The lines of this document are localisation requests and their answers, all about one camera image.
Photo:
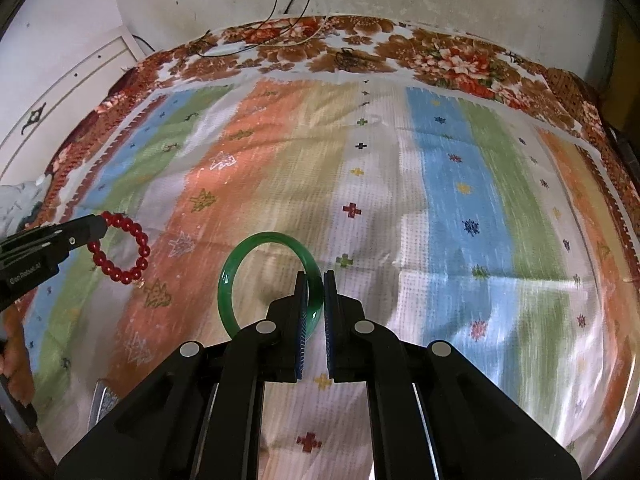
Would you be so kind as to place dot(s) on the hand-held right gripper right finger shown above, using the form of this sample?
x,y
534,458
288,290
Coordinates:
x,y
329,330

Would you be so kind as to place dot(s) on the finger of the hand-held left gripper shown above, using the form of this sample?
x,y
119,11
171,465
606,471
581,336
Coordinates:
x,y
35,257
87,227

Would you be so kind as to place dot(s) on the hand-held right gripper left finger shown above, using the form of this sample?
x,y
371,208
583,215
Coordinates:
x,y
301,330

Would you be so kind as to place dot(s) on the green jade bangle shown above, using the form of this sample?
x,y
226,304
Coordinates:
x,y
230,270

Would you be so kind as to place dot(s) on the silver metal tin box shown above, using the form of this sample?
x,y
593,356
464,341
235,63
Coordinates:
x,y
106,402

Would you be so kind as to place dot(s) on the person's left hand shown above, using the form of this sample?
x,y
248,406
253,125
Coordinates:
x,y
17,355

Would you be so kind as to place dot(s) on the grey crumpled cloth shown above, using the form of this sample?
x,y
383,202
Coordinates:
x,y
20,205

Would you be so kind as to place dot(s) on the white headboard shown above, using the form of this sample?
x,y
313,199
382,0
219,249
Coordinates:
x,y
65,100

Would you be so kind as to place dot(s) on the striped colourful mat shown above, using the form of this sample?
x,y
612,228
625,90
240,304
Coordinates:
x,y
400,185

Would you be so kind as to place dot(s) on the brown floral bed sheet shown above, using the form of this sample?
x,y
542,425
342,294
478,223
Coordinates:
x,y
450,60

